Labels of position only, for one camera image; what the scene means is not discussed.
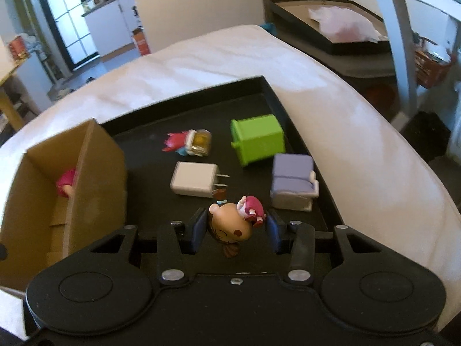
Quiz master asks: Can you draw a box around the brown wicker basket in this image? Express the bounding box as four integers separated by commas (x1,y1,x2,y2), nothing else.
414,48,452,89

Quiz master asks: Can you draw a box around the red tin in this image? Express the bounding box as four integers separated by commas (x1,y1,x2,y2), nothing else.
8,36,30,60

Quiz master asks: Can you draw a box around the white table frame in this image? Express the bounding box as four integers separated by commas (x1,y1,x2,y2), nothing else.
367,0,461,127

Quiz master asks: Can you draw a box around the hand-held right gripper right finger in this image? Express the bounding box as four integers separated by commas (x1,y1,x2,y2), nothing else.
266,209,384,283

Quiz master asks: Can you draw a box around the white charger plug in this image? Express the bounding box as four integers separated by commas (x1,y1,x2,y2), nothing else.
170,161,230,198

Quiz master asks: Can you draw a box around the pink toy figure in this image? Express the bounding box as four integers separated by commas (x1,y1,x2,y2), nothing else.
56,168,78,198

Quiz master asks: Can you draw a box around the brown-headed doll figurine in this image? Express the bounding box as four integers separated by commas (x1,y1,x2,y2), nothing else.
208,188,267,258

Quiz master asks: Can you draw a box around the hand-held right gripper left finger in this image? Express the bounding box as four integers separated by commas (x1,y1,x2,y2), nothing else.
88,207,209,283

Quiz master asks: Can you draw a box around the purple toy sofa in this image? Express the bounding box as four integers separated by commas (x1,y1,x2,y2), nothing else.
270,154,320,211

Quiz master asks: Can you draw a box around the small white fridge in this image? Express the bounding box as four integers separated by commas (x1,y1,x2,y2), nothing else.
16,52,56,92

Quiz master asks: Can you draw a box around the black-framed glass door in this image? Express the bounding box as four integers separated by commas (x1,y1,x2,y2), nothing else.
34,0,101,72

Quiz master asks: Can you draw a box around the white kitchen cabinet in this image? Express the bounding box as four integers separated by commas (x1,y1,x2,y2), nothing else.
82,0,145,58

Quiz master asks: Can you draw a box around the green toy bin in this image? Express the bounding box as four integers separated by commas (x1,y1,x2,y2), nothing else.
230,114,286,167

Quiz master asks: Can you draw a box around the cardboard box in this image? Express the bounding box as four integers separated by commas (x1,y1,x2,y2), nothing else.
0,118,127,292

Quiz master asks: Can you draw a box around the pink plastic bag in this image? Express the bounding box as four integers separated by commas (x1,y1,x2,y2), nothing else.
308,3,382,44

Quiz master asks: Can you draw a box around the red spiky-haired toy figure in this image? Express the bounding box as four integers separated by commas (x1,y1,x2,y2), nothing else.
163,129,212,157

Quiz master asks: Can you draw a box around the yellow table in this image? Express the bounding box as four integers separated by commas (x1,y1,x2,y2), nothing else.
0,38,27,130

